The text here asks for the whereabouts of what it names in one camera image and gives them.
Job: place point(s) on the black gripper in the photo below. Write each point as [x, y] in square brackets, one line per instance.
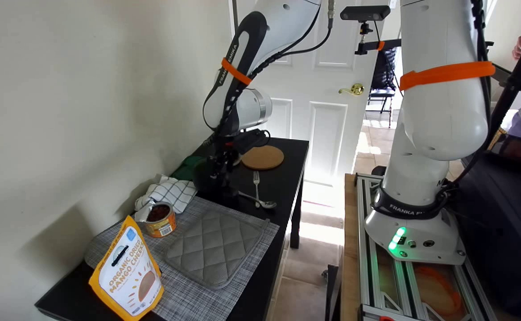
[228, 152]

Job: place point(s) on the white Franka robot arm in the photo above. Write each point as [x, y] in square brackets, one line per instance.
[440, 125]

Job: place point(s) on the round cork trivet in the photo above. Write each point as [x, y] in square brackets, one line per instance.
[263, 157]

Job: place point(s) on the silver fork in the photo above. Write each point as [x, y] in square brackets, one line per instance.
[258, 186]

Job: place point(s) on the silver spoon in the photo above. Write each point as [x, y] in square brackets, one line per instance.
[260, 200]

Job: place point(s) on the black side table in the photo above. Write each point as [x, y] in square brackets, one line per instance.
[288, 166]

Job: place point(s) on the white checkered cloth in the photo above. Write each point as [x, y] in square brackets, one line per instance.
[174, 193]

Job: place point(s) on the grey quilted pot holder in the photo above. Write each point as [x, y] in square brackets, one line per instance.
[213, 246]

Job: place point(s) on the orange printed can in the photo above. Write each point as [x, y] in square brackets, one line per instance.
[165, 225]

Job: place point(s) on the white panel door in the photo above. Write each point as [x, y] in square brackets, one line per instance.
[326, 136]

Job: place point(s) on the grey woven placemat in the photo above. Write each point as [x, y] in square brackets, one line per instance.
[254, 261]

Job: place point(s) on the wooden board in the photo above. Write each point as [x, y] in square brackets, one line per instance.
[351, 250]

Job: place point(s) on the orange food box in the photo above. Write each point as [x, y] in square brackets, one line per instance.
[128, 278]

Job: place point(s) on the black chair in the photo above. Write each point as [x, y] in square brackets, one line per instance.
[386, 72]

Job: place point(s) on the large black case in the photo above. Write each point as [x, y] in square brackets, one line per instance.
[504, 237]

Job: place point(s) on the black stereo camera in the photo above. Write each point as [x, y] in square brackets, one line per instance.
[365, 13]

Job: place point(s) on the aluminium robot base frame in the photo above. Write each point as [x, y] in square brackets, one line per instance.
[392, 291]

